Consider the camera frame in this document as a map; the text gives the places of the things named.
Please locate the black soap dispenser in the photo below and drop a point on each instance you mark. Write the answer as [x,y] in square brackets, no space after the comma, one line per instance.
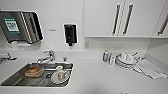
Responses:
[70,34]

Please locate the small dish soap bottle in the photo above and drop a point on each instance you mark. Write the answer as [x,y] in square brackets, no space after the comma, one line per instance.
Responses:
[105,56]

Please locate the white cup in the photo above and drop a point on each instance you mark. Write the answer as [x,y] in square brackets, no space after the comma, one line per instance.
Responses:
[59,69]

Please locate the chrome sink faucet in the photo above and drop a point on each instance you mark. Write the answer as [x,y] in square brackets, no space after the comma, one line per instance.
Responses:
[46,57]

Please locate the white plate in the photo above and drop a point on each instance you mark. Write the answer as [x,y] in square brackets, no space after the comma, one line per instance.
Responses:
[60,79]

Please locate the stack of white plates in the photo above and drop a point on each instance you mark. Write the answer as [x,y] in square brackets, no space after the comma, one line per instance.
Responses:
[126,60]

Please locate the bowl with orange contents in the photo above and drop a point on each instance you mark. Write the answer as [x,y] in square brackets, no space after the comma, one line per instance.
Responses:
[33,70]

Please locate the steel paper towel dispenser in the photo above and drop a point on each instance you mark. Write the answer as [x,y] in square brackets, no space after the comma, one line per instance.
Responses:
[20,26]

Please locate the stainless steel sink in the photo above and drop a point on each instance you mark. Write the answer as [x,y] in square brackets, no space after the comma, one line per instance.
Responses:
[13,80]

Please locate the countertop dish rack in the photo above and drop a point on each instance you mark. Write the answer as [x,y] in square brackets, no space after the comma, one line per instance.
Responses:
[6,57]

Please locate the white wall outlet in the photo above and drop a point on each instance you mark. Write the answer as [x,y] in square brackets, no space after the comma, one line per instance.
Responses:
[86,45]

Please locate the white upper wall cabinet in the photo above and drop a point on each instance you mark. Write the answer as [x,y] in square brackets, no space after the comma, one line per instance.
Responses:
[100,16]

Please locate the small wall label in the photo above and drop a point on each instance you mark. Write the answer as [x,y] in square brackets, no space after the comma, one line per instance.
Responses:
[52,30]

